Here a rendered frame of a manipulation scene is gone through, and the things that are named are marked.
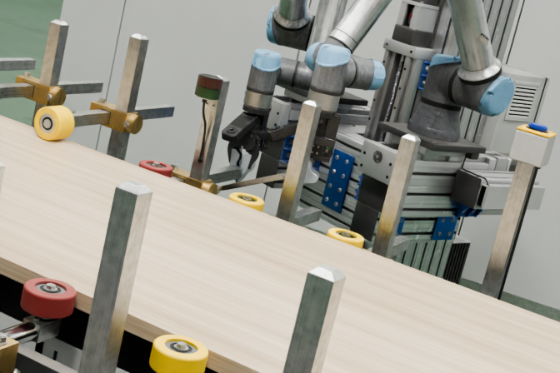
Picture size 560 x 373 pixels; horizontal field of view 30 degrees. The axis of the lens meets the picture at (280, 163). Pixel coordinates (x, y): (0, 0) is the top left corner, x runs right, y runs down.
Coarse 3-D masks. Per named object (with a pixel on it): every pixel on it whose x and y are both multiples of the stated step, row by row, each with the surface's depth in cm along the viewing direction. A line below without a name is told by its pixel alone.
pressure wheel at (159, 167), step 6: (144, 162) 244; (150, 162) 246; (156, 162) 244; (162, 162) 248; (150, 168) 241; (156, 168) 241; (162, 168) 242; (168, 168) 244; (162, 174) 241; (168, 174) 243
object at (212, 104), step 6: (210, 78) 244; (216, 78) 245; (216, 90) 245; (204, 102) 247; (210, 102) 250; (216, 102) 249; (204, 108) 248; (210, 108) 250; (216, 108) 250; (204, 114) 248; (204, 120) 249; (204, 126) 250; (204, 132) 251; (204, 138) 251
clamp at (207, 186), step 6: (174, 174) 256; (180, 174) 256; (186, 174) 257; (186, 180) 255; (192, 180) 254; (198, 180) 254; (210, 180) 257; (198, 186) 253; (204, 186) 253; (210, 186) 253; (216, 186) 256; (210, 192) 254; (216, 192) 257
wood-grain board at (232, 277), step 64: (0, 128) 246; (64, 192) 209; (192, 192) 230; (0, 256) 167; (64, 256) 174; (192, 256) 189; (256, 256) 197; (320, 256) 206; (128, 320) 157; (192, 320) 160; (256, 320) 166; (384, 320) 180; (448, 320) 187; (512, 320) 195
